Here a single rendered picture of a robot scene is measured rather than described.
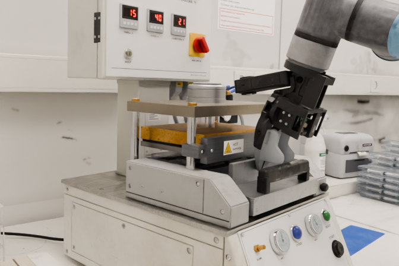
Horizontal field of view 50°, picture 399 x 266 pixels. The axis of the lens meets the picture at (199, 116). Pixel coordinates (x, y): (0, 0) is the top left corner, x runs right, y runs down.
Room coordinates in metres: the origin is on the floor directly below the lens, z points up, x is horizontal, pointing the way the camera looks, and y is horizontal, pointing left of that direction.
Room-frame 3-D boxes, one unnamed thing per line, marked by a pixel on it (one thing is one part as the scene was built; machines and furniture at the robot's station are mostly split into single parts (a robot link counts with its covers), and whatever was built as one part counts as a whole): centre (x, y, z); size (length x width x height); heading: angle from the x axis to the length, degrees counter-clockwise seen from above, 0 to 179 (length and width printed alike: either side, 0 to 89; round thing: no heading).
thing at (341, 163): (1.77, -0.57, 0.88); 0.25 x 0.20 x 0.17; 32
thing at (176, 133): (0.89, -0.02, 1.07); 0.22 x 0.17 x 0.10; 139
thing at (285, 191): (0.85, -0.05, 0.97); 0.30 x 0.22 x 0.08; 49
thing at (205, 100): (0.92, 0.00, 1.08); 0.31 x 0.24 x 0.13; 139
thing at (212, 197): (0.74, 0.03, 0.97); 0.25 x 0.05 x 0.07; 49
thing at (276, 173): (0.76, -0.16, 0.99); 0.15 x 0.02 x 0.04; 139
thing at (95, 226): (0.90, -0.03, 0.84); 0.53 x 0.37 x 0.17; 49
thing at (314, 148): (1.63, -0.44, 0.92); 0.09 x 0.08 x 0.25; 64
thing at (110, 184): (0.91, 0.01, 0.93); 0.46 x 0.35 x 0.01; 49
